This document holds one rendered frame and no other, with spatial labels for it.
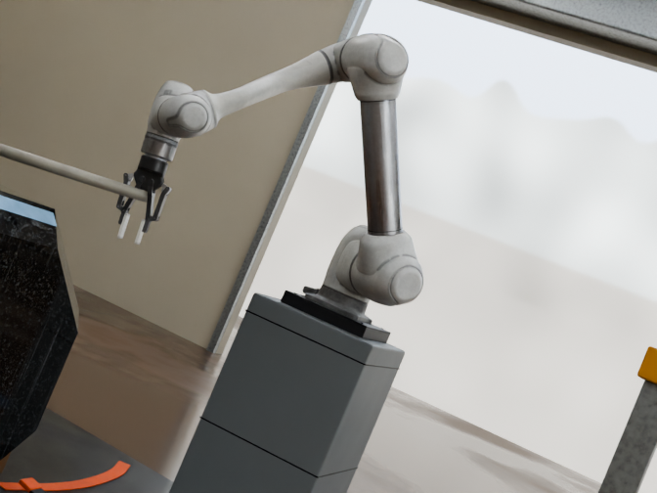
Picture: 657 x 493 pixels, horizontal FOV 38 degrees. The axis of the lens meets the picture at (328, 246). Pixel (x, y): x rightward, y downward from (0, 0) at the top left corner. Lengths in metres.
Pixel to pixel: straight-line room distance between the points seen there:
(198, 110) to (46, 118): 6.14
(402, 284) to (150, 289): 5.17
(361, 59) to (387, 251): 0.53
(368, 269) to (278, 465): 0.61
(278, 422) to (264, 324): 0.28
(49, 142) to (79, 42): 0.89
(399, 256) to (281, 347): 0.44
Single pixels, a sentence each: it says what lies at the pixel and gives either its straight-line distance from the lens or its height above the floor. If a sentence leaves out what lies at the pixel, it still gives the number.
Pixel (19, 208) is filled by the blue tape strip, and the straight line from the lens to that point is 2.33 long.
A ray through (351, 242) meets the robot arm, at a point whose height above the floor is 1.05.
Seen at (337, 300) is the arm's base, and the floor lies 0.87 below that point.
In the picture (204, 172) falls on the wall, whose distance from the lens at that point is 7.61.
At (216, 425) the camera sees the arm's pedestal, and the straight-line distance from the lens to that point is 2.83.
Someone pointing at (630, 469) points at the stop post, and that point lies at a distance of 2.45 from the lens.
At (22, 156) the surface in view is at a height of 0.91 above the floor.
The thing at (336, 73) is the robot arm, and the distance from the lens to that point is 2.73.
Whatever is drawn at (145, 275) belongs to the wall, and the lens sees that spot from 7.69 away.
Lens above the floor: 0.95
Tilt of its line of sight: 1 degrees up
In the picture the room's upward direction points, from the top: 23 degrees clockwise
